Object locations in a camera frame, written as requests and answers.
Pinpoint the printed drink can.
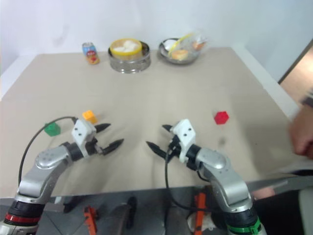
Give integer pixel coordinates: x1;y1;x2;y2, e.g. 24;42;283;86
82;42;100;65

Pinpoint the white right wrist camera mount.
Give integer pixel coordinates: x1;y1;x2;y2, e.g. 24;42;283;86
172;119;197;162

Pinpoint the beige tablecloth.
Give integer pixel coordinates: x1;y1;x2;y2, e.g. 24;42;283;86
0;46;313;198

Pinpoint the yellow-rimmed steamer basket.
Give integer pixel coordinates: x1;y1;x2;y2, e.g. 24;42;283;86
109;38;143;59

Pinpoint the golden bread roll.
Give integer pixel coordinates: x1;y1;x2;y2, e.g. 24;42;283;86
171;49;189;61

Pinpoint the orange clamp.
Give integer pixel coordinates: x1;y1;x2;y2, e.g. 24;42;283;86
83;206;99;235
194;193;206;234

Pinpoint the green cube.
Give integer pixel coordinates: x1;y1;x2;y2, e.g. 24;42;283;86
44;122;61;137

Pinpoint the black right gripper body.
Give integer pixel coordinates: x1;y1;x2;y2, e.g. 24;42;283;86
167;134;181;160

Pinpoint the red cube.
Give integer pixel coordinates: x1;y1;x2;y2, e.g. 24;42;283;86
214;111;230;125

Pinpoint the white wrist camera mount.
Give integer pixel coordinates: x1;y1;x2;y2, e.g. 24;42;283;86
71;118;96;157
172;119;197;162

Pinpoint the round steel steamer pot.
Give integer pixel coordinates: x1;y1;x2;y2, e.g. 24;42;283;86
108;41;152;74

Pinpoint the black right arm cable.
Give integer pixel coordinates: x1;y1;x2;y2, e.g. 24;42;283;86
164;144;223;212

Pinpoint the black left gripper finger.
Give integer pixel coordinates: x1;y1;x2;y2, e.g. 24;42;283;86
94;122;112;134
101;138;125;156

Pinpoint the orange cube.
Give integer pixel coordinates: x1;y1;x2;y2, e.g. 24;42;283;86
82;110;98;124

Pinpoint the steel bowl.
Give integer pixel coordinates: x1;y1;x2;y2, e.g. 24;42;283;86
158;37;200;66

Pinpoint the clear plastic bag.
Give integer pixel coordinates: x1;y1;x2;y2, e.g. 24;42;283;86
168;29;210;53

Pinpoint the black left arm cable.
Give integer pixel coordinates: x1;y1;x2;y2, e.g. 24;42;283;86
18;116;77;187

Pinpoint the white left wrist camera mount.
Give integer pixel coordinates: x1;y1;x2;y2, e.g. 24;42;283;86
71;118;96;157

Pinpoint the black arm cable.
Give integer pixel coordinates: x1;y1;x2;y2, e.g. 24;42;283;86
164;144;223;212
18;116;77;187

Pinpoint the person's bare hand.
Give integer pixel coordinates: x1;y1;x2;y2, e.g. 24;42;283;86
288;107;313;160

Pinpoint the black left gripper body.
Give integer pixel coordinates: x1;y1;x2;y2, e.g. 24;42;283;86
85;137;105;156

